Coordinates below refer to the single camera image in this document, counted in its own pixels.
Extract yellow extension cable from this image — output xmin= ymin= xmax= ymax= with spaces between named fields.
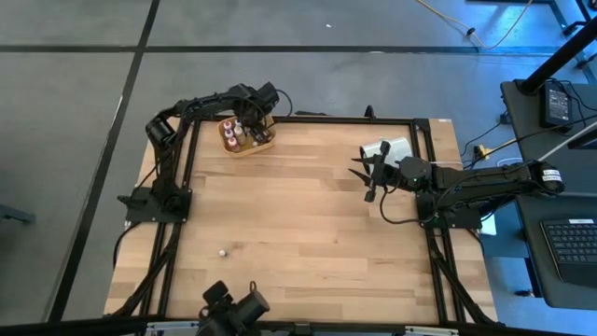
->
xmin=414 ymin=0 xmax=534 ymax=51

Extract grey metal foot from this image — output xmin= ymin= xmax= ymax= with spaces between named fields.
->
xmin=0 ymin=203 xmax=37 ymax=226

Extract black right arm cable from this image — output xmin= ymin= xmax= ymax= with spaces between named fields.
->
xmin=378 ymin=186 xmax=439 ymax=226

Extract black aluminium table frame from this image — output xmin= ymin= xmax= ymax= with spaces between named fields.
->
xmin=104 ymin=111 xmax=498 ymax=328

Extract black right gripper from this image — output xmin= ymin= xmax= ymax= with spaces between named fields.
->
xmin=348 ymin=140 xmax=433 ymax=203

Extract black side desk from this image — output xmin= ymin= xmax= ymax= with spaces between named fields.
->
xmin=499 ymin=77 xmax=597 ymax=312

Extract black keyboard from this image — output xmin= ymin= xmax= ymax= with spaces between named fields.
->
xmin=540 ymin=217 xmax=597 ymax=288

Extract black crossbar silver brackets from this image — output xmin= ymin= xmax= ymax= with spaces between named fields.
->
xmin=0 ymin=315 xmax=597 ymax=336

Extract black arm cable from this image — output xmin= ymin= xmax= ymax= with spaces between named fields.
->
xmin=268 ymin=87 xmax=295 ymax=131
xmin=378 ymin=186 xmax=439 ymax=226

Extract white rod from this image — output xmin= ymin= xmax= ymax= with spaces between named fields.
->
xmin=538 ymin=119 xmax=597 ymax=164

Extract black stand pole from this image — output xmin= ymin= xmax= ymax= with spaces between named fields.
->
xmin=519 ymin=16 xmax=597 ymax=96

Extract white paper sheet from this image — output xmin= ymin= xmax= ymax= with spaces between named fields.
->
xmin=479 ymin=212 xmax=498 ymax=237

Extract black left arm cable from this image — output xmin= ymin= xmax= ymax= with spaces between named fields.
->
xmin=268 ymin=87 xmax=295 ymax=131

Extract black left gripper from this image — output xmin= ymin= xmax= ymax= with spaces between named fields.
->
xmin=232 ymin=83 xmax=274 ymax=144

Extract yellow plastic bin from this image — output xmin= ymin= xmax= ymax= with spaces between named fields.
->
xmin=216 ymin=114 xmax=277 ymax=159

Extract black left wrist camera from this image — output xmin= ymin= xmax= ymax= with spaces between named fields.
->
xmin=257 ymin=81 xmax=281 ymax=107

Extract black power adapter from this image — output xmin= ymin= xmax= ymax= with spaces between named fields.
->
xmin=539 ymin=82 xmax=574 ymax=130

